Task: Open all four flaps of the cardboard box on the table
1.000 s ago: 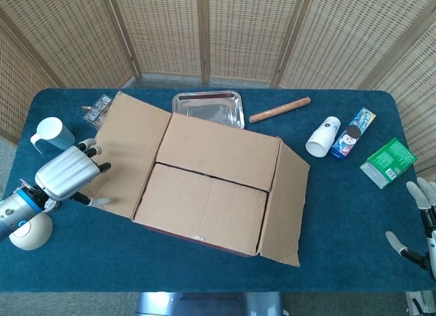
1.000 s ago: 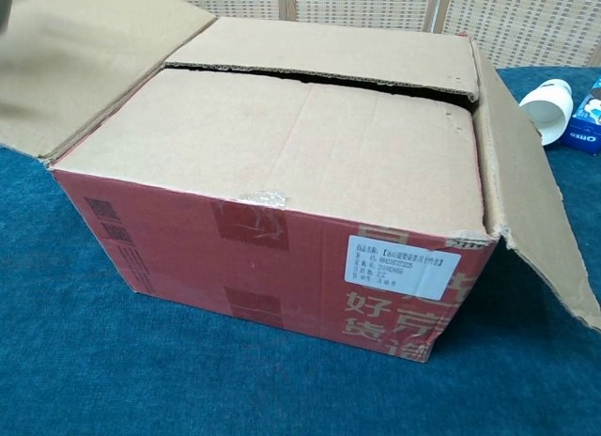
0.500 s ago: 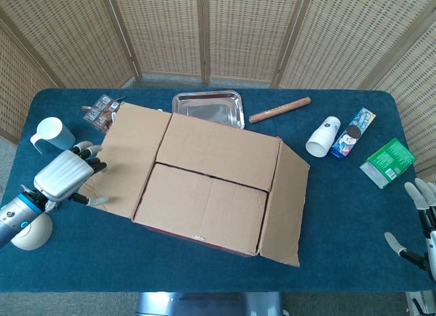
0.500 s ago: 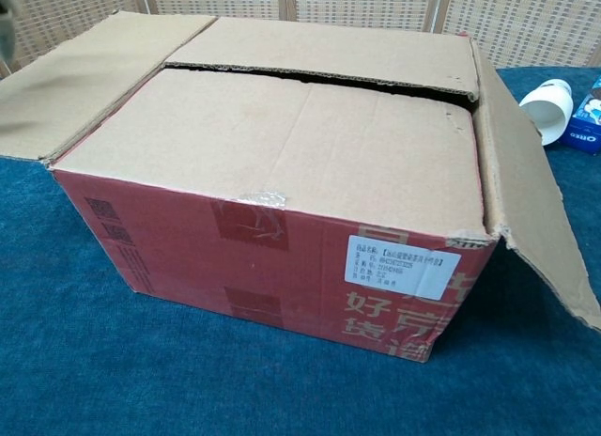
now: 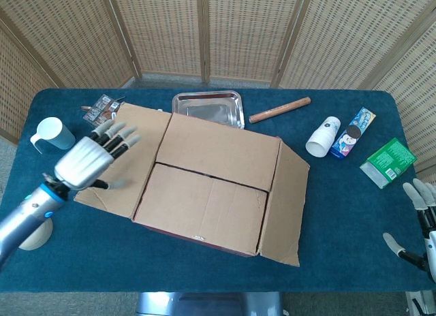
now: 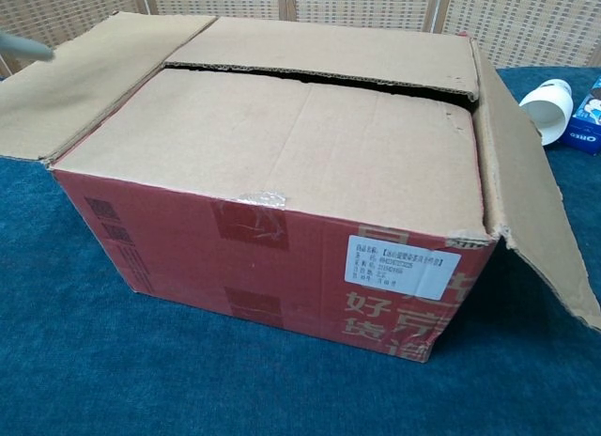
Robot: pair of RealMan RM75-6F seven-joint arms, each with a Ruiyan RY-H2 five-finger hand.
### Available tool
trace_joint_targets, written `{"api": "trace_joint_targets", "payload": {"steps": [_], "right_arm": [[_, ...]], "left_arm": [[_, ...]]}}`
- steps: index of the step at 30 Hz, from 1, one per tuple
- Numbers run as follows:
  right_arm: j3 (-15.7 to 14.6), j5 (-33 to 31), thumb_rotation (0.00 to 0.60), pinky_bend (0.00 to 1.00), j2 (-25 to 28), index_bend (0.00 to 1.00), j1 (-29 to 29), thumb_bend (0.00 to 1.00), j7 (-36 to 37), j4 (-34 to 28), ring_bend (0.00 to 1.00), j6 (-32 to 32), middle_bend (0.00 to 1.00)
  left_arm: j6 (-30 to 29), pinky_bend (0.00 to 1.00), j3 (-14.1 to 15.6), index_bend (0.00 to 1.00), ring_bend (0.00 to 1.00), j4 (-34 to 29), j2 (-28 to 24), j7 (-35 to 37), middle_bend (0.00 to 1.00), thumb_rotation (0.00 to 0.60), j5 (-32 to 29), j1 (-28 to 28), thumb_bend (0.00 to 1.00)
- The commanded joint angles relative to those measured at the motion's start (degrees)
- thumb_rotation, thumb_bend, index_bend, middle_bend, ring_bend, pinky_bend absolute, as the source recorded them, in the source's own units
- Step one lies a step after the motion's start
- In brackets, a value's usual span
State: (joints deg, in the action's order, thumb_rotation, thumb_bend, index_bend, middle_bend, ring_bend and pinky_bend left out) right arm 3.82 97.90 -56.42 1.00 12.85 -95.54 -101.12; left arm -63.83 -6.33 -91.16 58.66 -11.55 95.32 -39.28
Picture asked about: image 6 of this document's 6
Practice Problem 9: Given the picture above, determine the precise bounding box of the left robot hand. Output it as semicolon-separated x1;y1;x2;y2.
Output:
0;29;55;61

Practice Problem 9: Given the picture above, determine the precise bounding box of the large red cardboard box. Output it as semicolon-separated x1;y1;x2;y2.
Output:
0;11;601;365

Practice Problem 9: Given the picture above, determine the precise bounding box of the blue Oreo cookie box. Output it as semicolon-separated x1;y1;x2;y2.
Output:
558;76;601;156

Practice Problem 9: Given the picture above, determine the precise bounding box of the blue tablecloth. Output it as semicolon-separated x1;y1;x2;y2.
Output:
0;67;601;436

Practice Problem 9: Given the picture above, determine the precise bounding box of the woven wooden folding screen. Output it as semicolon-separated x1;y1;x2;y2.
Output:
0;0;601;80

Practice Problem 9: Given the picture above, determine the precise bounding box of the white paper cup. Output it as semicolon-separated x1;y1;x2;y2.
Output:
519;78;575;147

